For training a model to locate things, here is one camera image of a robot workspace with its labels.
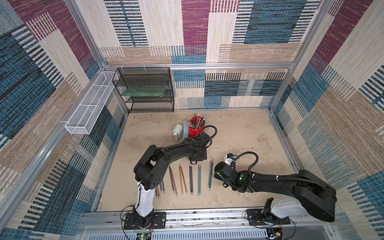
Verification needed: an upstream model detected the dark blue pencil clear cap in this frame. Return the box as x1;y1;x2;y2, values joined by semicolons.
189;164;194;197

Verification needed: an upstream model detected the green pencil orange cap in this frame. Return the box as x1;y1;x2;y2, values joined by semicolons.
207;155;213;190
198;164;202;197

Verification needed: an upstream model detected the red pencil purple cap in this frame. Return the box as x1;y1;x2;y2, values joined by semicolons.
182;168;189;195

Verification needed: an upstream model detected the red striped pencil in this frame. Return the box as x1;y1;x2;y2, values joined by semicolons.
156;187;161;200

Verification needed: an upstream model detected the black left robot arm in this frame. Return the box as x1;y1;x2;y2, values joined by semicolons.
133;133;213;228

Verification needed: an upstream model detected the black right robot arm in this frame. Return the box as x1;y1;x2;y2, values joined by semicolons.
214;162;337;222

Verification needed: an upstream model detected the red pencil holder cup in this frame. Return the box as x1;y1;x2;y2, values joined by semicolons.
189;116;205;137

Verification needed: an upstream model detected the light blue eraser box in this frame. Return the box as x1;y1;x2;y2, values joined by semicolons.
183;121;189;139

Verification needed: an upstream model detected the green board on shelf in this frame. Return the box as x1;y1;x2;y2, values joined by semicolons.
122;87;167;97

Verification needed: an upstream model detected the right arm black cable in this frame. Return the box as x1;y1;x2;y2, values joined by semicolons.
233;151;259;176

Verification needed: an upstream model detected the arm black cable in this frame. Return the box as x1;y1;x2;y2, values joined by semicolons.
233;151;259;176
170;125;218;149

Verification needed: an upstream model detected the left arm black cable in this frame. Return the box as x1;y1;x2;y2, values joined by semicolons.
170;125;218;149

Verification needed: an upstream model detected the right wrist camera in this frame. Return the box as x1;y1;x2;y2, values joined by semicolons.
225;153;237;169

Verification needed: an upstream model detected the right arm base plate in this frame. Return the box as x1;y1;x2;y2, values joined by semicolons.
245;209;291;227

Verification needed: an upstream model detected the black wire mesh shelf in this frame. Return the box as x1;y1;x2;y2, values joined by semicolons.
112;67;175;113

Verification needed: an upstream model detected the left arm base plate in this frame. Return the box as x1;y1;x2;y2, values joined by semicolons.
123;211;167;230

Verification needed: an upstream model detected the white wire mesh basket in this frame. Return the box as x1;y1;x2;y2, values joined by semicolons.
65;72;115;135

